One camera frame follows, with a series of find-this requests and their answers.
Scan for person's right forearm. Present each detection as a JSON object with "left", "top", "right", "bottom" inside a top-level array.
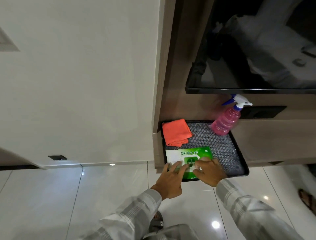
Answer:
[{"left": 216, "top": 178, "right": 305, "bottom": 240}]

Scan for black tray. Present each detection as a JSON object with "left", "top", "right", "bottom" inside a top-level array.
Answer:
[{"left": 161, "top": 120, "right": 250, "bottom": 183}]

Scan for person's right hand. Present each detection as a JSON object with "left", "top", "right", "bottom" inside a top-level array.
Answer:
[{"left": 193, "top": 157, "right": 228, "bottom": 188}]

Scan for black wall socket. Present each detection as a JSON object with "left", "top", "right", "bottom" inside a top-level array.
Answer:
[{"left": 240, "top": 106, "right": 287, "bottom": 120}]

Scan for person's dark sandal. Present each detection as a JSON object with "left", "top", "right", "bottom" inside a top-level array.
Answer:
[{"left": 149, "top": 210, "right": 165, "bottom": 233}]

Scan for wooden television unit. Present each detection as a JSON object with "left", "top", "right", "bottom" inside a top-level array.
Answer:
[{"left": 151, "top": 0, "right": 316, "bottom": 174}]

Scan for orange folded cloth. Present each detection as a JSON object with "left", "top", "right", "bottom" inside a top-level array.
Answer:
[{"left": 162, "top": 118, "right": 194, "bottom": 148}]

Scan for black television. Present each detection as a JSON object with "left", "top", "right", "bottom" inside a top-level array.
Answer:
[{"left": 185, "top": 0, "right": 316, "bottom": 95}]

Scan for grey patterned tray liner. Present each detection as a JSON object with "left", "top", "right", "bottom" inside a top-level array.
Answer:
[{"left": 165, "top": 123, "right": 245, "bottom": 177}]

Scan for person's left hand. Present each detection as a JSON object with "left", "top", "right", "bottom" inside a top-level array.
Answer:
[{"left": 151, "top": 161, "right": 189, "bottom": 201}]

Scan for person's left forearm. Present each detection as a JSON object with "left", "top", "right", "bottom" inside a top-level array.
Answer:
[{"left": 79, "top": 189, "right": 162, "bottom": 240}]

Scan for green and white wipes packet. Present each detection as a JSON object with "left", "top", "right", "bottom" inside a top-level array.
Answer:
[{"left": 165, "top": 146, "right": 213, "bottom": 180}]

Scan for brown sandal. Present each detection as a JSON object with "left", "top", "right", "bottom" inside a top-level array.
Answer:
[{"left": 298, "top": 189, "right": 316, "bottom": 216}]

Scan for pink spray bottle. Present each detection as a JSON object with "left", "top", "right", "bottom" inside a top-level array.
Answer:
[{"left": 211, "top": 94, "right": 253, "bottom": 136}]

